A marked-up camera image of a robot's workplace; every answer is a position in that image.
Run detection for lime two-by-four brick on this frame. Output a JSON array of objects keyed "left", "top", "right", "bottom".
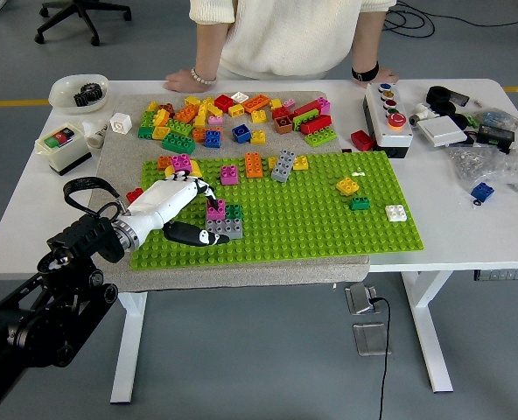
[
  {"left": 304, "top": 129, "right": 339, "bottom": 149},
  {"left": 165, "top": 118, "right": 195, "bottom": 137}
]

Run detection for clear bags of screws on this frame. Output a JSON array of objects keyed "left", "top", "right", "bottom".
[{"left": 446, "top": 140, "right": 518, "bottom": 199}]

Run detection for red two-by-four brick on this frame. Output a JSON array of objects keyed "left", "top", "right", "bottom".
[{"left": 299, "top": 114, "right": 334, "bottom": 136}]

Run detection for green studded baseplate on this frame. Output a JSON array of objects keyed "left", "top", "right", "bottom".
[{"left": 129, "top": 150, "right": 425, "bottom": 272}]

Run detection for black floor cables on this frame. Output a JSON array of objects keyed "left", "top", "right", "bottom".
[{"left": 383, "top": 0, "right": 518, "bottom": 39}]

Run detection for grey two-by-four brick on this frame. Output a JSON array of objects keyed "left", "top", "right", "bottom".
[
  {"left": 205, "top": 217, "right": 244, "bottom": 241},
  {"left": 270, "top": 149, "right": 298, "bottom": 184}
]

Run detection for white flat switch plate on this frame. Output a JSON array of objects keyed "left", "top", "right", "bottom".
[{"left": 416, "top": 114, "right": 469, "bottom": 150}]

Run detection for black office chair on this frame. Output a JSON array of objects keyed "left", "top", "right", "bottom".
[{"left": 34, "top": 0, "right": 133, "bottom": 47}]

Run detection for white two-by-two brick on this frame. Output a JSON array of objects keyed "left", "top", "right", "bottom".
[{"left": 384, "top": 204, "right": 409, "bottom": 224}]

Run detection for white red-green switch box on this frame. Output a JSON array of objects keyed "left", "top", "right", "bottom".
[{"left": 34, "top": 122, "right": 94, "bottom": 177}]

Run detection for person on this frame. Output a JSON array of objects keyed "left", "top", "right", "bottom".
[{"left": 188, "top": 0, "right": 398, "bottom": 81}]

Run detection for white plug fitting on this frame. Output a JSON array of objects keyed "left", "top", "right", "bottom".
[{"left": 408, "top": 101, "right": 440, "bottom": 129}]

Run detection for person's right hand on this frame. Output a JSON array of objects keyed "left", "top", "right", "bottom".
[{"left": 163, "top": 68, "right": 214, "bottom": 94}]

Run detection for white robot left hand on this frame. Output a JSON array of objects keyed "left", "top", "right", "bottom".
[{"left": 124, "top": 170, "right": 233, "bottom": 249}]

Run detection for white table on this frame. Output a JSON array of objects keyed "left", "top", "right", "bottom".
[{"left": 0, "top": 78, "right": 518, "bottom": 406}]

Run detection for clear bag with blue cable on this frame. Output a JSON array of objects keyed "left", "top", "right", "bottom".
[{"left": 471, "top": 108, "right": 518, "bottom": 133}]

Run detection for yellow arch brick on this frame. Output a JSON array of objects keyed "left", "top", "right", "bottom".
[{"left": 162, "top": 164, "right": 202, "bottom": 179}]

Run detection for metal floor socket box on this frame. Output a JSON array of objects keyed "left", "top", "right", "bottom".
[{"left": 345, "top": 283, "right": 380, "bottom": 316}]

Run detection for white cube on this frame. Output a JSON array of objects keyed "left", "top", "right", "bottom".
[{"left": 108, "top": 111, "right": 134, "bottom": 136}]

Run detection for grey-brown mat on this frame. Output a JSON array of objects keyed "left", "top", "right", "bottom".
[{"left": 71, "top": 90, "right": 371, "bottom": 295}]

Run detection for long lime brick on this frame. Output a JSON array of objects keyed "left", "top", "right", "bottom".
[{"left": 291, "top": 109, "right": 322, "bottom": 133}]

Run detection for black wristwatch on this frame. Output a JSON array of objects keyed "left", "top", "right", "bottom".
[{"left": 350, "top": 60, "right": 381, "bottom": 83}]

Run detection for table height control panel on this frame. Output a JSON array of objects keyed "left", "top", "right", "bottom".
[{"left": 473, "top": 269, "right": 518, "bottom": 283}]

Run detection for blue hollow brick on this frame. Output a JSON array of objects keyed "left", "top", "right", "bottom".
[{"left": 231, "top": 123, "right": 254, "bottom": 145}]

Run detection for bead bracelet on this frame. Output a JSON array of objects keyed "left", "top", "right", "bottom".
[{"left": 190, "top": 66, "right": 218, "bottom": 87}]

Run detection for long yellow brick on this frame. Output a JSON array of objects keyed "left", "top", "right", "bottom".
[{"left": 192, "top": 103, "right": 210, "bottom": 130}]

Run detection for person's left hand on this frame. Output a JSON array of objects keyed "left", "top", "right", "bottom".
[{"left": 354, "top": 66, "right": 401, "bottom": 87}]

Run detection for magenta two-by-two brick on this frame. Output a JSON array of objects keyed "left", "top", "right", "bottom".
[
  {"left": 170, "top": 153, "right": 193, "bottom": 173},
  {"left": 206, "top": 199, "right": 228, "bottom": 221},
  {"left": 219, "top": 164, "right": 240, "bottom": 186}
]

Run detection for metal floor plate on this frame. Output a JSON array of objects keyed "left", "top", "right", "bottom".
[{"left": 352, "top": 322, "right": 392, "bottom": 357}]

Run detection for black power cable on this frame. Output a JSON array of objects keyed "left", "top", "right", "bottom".
[{"left": 367, "top": 297, "right": 394, "bottom": 420}]

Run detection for push-button control box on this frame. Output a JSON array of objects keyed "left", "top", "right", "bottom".
[{"left": 362, "top": 80, "right": 415, "bottom": 159}]

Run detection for white bowl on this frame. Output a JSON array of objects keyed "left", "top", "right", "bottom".
[{"left": 48, "top": 73, "right": 110, "bottom": 116}]

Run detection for black adapter box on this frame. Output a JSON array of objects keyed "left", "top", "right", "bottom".
[{"left": 476, "top": 124, "right": 516, "bottom": 155}]

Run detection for brown hollow brick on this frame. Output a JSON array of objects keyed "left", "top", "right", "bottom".
[{"left": 273, "top": 115, "right": 295, "bottom": 136}]

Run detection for dark green two-by-four brick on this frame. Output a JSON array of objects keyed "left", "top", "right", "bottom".
[{"left": 160, "top": 132, "right": 198, "bottom": 155}]

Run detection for long red brick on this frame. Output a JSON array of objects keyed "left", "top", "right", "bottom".
[{"left": 291, "top": 99, "right": 324, "bottom": 119}]

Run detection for white tube fitting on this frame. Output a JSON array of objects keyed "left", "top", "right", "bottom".
[{"left": 80, "top": 119, "right": 110, "bottom": 151}]

